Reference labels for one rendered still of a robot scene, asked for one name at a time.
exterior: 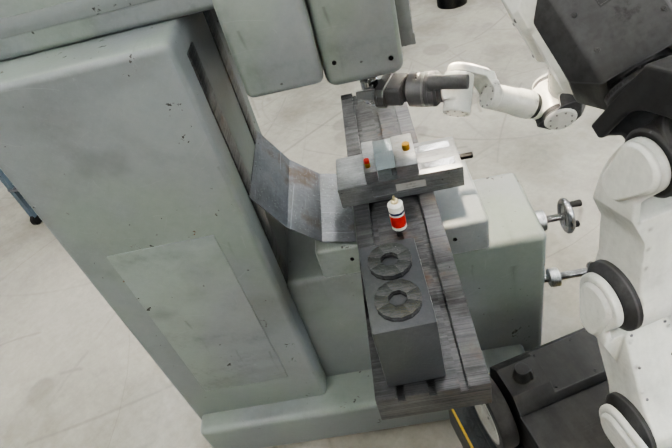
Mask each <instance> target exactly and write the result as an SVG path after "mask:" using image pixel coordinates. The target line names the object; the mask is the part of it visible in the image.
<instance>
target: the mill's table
mask: <svg viewBox="0 0 672 448"><path fill-rule="evenodd" d="M341 104H342V112H343V121H344V130H345V139H346V148H347V156H348V157H350V156H355V155H360V154H362V150H361V143H363V142H368V141H372V142H373V141H378V140H383V139H388V138H390V137H392V136H397V135H402V134H407V133H410V134H411V138H412V142H413V144H415V143H419V142H418V139H417V136H416V133H415V129H414V126H413V123H412V119H411V116H410V113H409V109H408V106H407V103H406V102H404V104H403V105H402V106H388V107H387V108H378V107H376V106H370V105H369V104H366V103H364V100H361V99H357V97H356V96H352V93H350V94H345V95H341ZM397 199H400V200H402V202H403V207H404V212H405V217H406V223H407V227H406V228H405V229H404V230H402V231H395V230H393V229H392V225H391V221H390V216H389V211H388V206H387V204H388V202H389V201H390V200H391V199H389V200H384V201H379V202H373V203H368V204H363V205H357V206H353V209H354V218H355V226H356V235H357V244H358V253H359V249H362V248H366V247H371V246H375V245H380V244H385V243H389V242H394V241H399V240H403V239H408V238H414V240H415V243H416V247H417V250H418V254H419V258H420V261H421V264H422V268H423V272H424V276H425V279H426V283H427V286H428V290H429V294H430V296H431V300H432V304H433V308H434V311H435V315H436V319H437V323H438V329H439V335H440V341H441V347H442V354H443V360H444V366H445V372H446V376H444V377H439V378H434V379H429V380H424V381H418V382H413V383H408V384H403V385H398V386H393V387H388V386H387V383H386V380H385V376H384V373H383V370H382V366H381V363H380V360H379V357H378V353H377V350H376V347H375V343H374V340H373V337H372V333H371V326H370V320H369V313H368V307H367V301H366V294H365V288H364V282H363V275H362V269H361V263H360V270H361V279H362V288H363V296H364V305H365V314H366V323H367V331H368V340H369V349H370V358H371V366H372V375H373V384H374V393H375V401H376V404H377V407H378V410H379V413H380V416H381V419H382V420H386V419H392V418H399V417H405V416H411V415H418V414H424V413H430V412H437V411H443V410H449V409H456V408H462V407H468V406H475V405H481V404H487V403H492V390H491V381H490V377H489V374H488V371H487V367H486V364H485V361H484V358H483V354H482V351H481V348H480V344H479V341H478V338H477V334H476V331H475V328H474V324H473V321H472V318H471V315H470V311H469V308H468V305H467V301H466V298H465V295H464V291H463V288H462V285H461V281H460V278H459V275H458V272H457V268H456V265H455V262H454V258H453V255H452V252H451V248H450V245H449V242H448V238H447V235H446V232H445V229H444V225H443V222H442V219H441V215H440V212H439V209H438V205H437V202H436V199H435V195H434V192H433V191H432V192H426V193H421V194H416V195H410V196H405V197H400V198H397Z"/></svg>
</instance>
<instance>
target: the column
mask: <svg viewBox="0 0 672 448"><path fill-rule="evenodd" d="M257 131H258V132H259V133H260V134H261V131H260V128H259V126H258V123H257V120H256V118H255V115H254V112H253V110H252V107H251V104H250V102H249V99H248V96H247V94H246V91H245V89H244V86H243V83H242V81H241V78H240V75H239V73H238V70H237V67H236V65H235V62H234V59H233V57H232V54H231V51H230V49H229V46H228V43H227V41H226V38H225V35H224V33H223V30H222V27H221V25H220V22H219V19H218V17H217V14H216V11H215V9H211V10H207V11H202V12H198V13H194V14H190V15H186V16H182V17H178V18H174V19H170V20H166V21H162V22H158V23H154V24H150V25H146V26H142V27H138V28H134V29H130V30H126V31H122V32H118V33H114V34H109V35H105V36H101V37H97V38H93V39H89V40H85V41H81V42H77V43H73V44H69V45H65V46H61V47H57V48H53V49H49V50H45V51H41V52H37V53H33V54H29V55H25V56H21V57H16V58H12V59H8V60H4V61H0V169H1V170H2V171H3V173H4V174H5V175H6V176H7V178H8V179H9V180H10V181H11V183H12V184H13V185H14V186H15V188H16V189H17V190H18V191H19V193H20V194H21V195H22V196H23V198H24V199H25V200H26V201H27V203H28V204H29V205H30V206H31V208H32V209H33V210H34V211H35V213H36V214H37V215H38V216H39V218H40V219H41V220H42V221H43V223H44V224H45V225H46V226H47V228H48V229H49V230H50V231H51V233H52V234H53V235H54V236H55V238H56V239H57V240H58V241H59V243H60V244H61V245H62V246H63V248H64V249H65V250H66V251H67V253H68V254H69V255H70V256H71V258H72V259H73V260H74V261H75V263H76V264H77V265H78V266H79V268H80V269H81V270H82V271H83V273H84V274H85V275H86V276H87V278H88V279H89V280H90V281H91V283H92V284H93V285H94V286H95V288H96V289H97V290H98V291H99V293H100V294H101V295H102V296H103V298H104V299H105V300H106V301H107V303H108V304H109V305H110V306H111V308H112V309H113V310H114V311H115V313H116V314H117V315H118V316H119V318H120V319H121V320H122V321H123V323H124V324H125V325H126V326H127V328H128V329H129V330H130V331H131V333H132V334H133V335H134V336H135V338H136V339H137V340H138V341H139V343H140V344H141V345H142V346H143V348H144V349H145V350H146V351H147V353H148V354H149V355H150V356H151V358H152V359H153V360H154V361H155V363H156V364H157V365H158V366H159V368H160V369H161V370H162V371H163V373H164V374H165V375H166V376H167V378H168V379H169V380H170V381H171V383H172V384H173V385H174V386H175V388H176V389H177V390H178V391H179V393H180V394H181V395H182V396H183V398H184V399H185V400H186V401H187V403H188V404H189V405H190V406H191V408H192V409H193V410H194V411H195V413H196V414H197V415H198V416H199V418H200V419H201V420H202V416H203V415H205V414H210V413H216V412H222V411H228V410H234V409H240V408H246V407H252V406H258V405H264V404H270V403H276V402H282V401H289V400H295V399H301V398H307V397H313V396H319V395H323V394H325V392H326V390H327V386H326V375H325V372H324V370H323V368H322V365H321V363H320V361H319V358H318V356H317V354H316V352H315V349H314V347H313V345H312V342H311V340H310V338H309V336H308V333H307V331H306V329H305V326H304V324H303V322H302V319H301V317H300V315H299V313H298V310H297V308H296V306H295V303H294V301H293V299H292V297H291V294H290V292H289V290H288V287H287V283H288V267H287V247H288V229H289V228H287V227H285V226H284V225H283V224H282V223H280V222H279V221H278V220H276V219H275V218H274V217H273V216H271V215H270V214H269V213H268V212H266V211H265V210H264V209H263V208H261V207H260V206H259V205H258V204H256V203H255V202H254V201H252V200H251V199H250V198H249V195H250V188H251V185H250V184H251V176H252V167H253V159H254V151H255V144H256V138H257ZM261 135H262V134H261Z"/></svg>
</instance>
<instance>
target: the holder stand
mask: <svg viewBox="0 0 672 448"><path fill-rule="evenodd" d="M359 256H360V263H361V269H362V275H363V282H364V288H365V294H366V301H367V307H368V313H369V320H370V326H371V333H372V337H373V340H374V343H375V347H376V350H377V353H378V357H379V360H380V363H381V366H382V370H383V373H384V376H385V380H386V383H387V386H388V387H393V386H398V385H403V384H408V383H413V382H418V381H424V380H429V379H434V378H439V377H444V376H446V372H445V366H444V360H443V354H442V347H441V341H440V335H439V329H438V323H437V319H436V315H435V311H434V308H433V304H432V300H431V296H430V294H429V290H428V286H427V283H426V279H425V276H424V272H423V268H422V264H421V261H420V258H419V254H418V250H417V247H416V243H415V240H414V238H408V239H403V240H399V241H394V242H389V243H385V244H380V245H375V246H371V247H366V248H362V249H359Z"/></svg>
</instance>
